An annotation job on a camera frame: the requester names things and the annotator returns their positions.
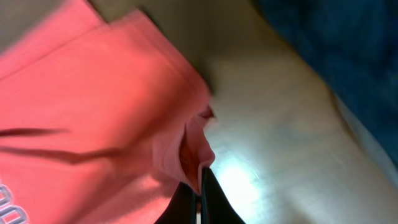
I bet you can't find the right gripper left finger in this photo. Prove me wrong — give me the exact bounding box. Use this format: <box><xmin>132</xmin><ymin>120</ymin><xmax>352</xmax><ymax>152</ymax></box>
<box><xmin>155</xmin><ymin>182</ymin><xmax>197</xmax><ymax>224</ymax></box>

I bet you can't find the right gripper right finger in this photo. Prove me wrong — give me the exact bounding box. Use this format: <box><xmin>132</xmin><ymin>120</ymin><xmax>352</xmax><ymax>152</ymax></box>
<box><xmin>201</xmin><ymin>168</ymin><xmax>245</xmax><ymax>224</ymax></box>

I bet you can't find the red soccer t-shirt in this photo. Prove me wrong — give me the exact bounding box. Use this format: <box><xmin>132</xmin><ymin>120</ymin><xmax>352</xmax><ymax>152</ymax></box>
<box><xmin>1</xmin><ymin>1</ymin><xmax>215</xmax><ymax>223</ymax></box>

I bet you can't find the navy blue shirt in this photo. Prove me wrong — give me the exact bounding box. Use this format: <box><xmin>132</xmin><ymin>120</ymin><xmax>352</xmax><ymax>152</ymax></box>
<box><xmin>255</xmin><ymin>0</ymin><xmax>397</xmax><ymax>162</ymax></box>

